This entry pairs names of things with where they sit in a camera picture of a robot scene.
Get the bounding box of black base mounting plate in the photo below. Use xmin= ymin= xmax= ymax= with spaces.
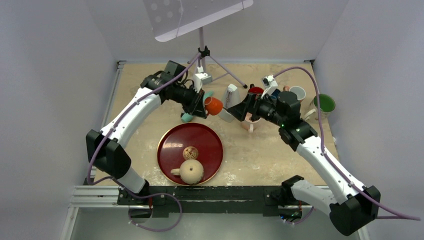
xmin=117 ymin=185 xmax=310 ymax=222

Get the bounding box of teal recorder flute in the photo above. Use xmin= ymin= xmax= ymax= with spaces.
xmin=180 ymin=91 xmax=214 ymax=123

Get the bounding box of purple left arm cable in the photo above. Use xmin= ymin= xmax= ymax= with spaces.
xmin=86 ymin=52 xmax=203 ymax=233

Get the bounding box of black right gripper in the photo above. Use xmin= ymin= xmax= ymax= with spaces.
xmin=227 ymin=91 xmax=286 ymax=127

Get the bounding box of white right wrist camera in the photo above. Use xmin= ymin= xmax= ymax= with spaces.
xmin=261 ymin=75 xmax=278 ymax=99

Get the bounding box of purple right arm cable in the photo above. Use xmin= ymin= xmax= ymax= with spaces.
xmin=273 ymin=66 xmax=422 ymax=226

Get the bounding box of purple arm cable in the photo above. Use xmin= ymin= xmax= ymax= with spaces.
xmin=86 ymin=52 xmax=203 ymax=233
xmin=273 ymin=66 xmax=422 ymax=226

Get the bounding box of small orange cup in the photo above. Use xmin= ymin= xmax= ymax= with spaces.
xmin=204 ymin=97 xmax=223 ymax=116

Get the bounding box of round red tray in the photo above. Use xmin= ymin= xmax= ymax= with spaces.
xmin=156 ymin=122 xmax=224 ymax=186

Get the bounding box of pink upside-down mug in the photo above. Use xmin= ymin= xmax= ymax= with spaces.
xmin=240 ymin=113 xmax=261 ymax=134

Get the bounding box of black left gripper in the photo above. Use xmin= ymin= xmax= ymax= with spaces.
xmin=171 ymin=84 xmax=207 ymax=119

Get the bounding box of purple music stand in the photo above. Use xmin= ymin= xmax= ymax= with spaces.
xmin=143 ymin=0 xmax=254 ymax=89

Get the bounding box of beige round upside-down mug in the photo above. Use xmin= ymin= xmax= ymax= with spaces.
xmin=170 ymin=159 xmax=204 ymax=185

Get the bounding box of red mug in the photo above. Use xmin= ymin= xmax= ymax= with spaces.
xmin=248 ymin=83 xmax=264 ymax=94

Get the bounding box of tall cream upside-down mug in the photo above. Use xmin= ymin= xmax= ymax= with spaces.
xmin=303 ymin=93 xmax=336 ymax=123

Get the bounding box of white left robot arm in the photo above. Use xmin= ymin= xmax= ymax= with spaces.
xmin=85 ymin=60 xmax=209 ymax=205

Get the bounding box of pink flower mug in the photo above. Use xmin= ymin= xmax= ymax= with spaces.
xmin=283 ymin=85 xmax=306 ymax=102

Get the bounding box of white metronome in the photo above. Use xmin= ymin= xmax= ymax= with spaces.
xmin=218 ymin=84 xmax=241 ymax=123

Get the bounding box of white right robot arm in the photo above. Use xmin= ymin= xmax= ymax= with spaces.
xmin=227 ymin=91 xmax=381 ymax=236

